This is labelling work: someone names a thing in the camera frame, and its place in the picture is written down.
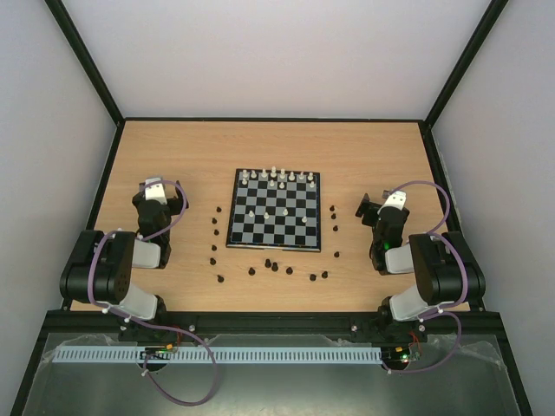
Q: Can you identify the black aluminium frame rail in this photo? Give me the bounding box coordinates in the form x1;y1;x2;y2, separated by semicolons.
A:
42;309;504;343

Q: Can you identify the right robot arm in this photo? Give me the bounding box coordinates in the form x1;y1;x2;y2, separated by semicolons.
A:
356;191;486;340

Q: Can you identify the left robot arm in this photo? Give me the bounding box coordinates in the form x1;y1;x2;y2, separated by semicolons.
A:
60;177;189;325

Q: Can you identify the grey slotted cable duct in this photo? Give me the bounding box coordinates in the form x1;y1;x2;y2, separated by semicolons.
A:
52;346;382;365

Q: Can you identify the black and silver chessboard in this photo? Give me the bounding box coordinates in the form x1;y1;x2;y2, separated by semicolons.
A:
225;168;322;252

